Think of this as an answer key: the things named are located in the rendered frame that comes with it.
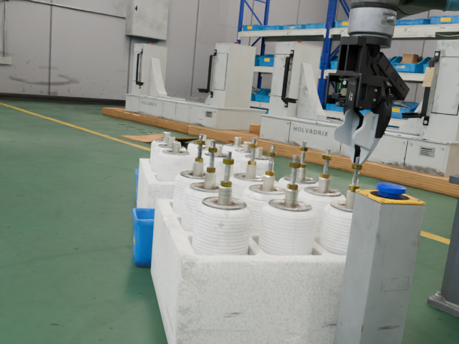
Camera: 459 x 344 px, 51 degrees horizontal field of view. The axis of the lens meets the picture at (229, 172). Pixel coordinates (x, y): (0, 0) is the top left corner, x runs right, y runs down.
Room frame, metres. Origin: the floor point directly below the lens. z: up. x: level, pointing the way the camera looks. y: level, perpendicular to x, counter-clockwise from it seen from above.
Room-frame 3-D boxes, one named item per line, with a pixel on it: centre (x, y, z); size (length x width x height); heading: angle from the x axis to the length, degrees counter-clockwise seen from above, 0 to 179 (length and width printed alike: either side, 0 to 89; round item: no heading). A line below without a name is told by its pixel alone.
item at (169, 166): (1.31, 0.15, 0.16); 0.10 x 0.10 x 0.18
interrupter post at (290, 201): (0.81, -0.11, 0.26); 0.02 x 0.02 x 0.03
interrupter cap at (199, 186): (0.89, 0.04, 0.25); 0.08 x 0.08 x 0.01
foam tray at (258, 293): (0.93, -0.08, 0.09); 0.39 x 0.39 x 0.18; 15
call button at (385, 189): (0.67, -0.23, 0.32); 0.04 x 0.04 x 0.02
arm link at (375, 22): (0.83, -0.21, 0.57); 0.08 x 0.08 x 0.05
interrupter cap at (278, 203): (0.81, -0.11, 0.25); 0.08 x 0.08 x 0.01
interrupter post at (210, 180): (0.89, 0.04, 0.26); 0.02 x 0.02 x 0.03
